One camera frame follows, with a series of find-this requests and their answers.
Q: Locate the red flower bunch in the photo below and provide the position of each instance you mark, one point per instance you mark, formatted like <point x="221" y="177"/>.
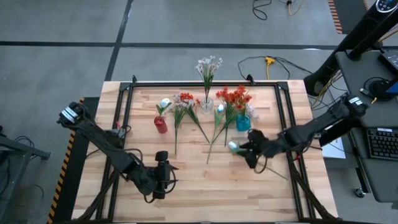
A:
<point x="192" y="113"/>
<point x="241" y="99"/>

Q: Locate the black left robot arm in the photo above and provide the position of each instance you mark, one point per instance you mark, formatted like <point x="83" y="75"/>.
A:
<point x="102" y="142"/>

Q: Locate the clear glass vase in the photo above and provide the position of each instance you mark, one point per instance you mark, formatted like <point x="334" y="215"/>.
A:
<point x="206" y="107"/>

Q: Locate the grey desk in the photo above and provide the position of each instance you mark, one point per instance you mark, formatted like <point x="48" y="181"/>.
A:
<point x="351" y="77"/>

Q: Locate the yellow power plug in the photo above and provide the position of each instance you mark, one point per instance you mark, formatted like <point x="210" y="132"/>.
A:
<point x="270" y="60"/>

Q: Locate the black plate with hazard stripes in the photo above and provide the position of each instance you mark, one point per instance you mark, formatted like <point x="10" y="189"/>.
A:
<point x="71" y="186"/>

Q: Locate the black frame clamp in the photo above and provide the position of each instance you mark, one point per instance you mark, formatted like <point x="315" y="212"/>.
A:
<point x="134" y="79"/>
<point x="249" y="78"/>

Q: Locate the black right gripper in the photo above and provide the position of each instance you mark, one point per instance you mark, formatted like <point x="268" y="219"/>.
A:
<point x="262" y="146"/>

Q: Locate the grey caster wheel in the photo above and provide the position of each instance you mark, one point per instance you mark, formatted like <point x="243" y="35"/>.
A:
<point x="360" y="193"/>

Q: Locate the black tower fan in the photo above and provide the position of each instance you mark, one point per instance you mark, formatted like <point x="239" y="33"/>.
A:
<point x="351" y="42"/>

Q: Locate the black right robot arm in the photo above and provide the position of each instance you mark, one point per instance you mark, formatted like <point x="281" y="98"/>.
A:
<point x="311" y="130"/>

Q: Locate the black keyboard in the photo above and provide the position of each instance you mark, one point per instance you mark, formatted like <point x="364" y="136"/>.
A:
<point x="384" y="144"/>

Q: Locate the blue flat object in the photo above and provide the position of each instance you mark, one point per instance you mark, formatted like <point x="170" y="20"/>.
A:
<point x="393" y="88"/>

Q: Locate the white label strip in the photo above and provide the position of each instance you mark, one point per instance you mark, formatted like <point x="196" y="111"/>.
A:
<point x="385" y="129"/>

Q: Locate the black aluminium table frame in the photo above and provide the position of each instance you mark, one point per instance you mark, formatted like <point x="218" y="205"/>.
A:
<point x="143" y="84"/>

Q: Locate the black laptop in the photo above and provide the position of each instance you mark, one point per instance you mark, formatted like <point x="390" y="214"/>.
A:
<point x="391" y="60"/>

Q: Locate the orange black striped strip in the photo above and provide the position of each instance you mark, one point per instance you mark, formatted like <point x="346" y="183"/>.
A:
<point x="335" y="17"/>

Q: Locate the black slanted pole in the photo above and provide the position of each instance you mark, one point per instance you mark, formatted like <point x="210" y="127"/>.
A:
<point x="373" y="42"/>

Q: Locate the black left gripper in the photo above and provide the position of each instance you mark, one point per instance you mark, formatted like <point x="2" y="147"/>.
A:
<point x="161" y="174"/>

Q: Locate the grey metal bracket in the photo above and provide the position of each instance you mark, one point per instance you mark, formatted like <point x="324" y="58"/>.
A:
<point x="120" y="133"/>

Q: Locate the blue glass vase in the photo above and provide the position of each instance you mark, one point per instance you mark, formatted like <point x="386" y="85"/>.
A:
<point x="243" y="124"/>

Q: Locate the white paper sheet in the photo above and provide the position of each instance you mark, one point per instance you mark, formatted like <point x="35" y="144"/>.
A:
<point x="334" y="152"/>

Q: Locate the red glass vase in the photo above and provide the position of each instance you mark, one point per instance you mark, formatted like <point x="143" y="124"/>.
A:
<point x="160" y="125"/>

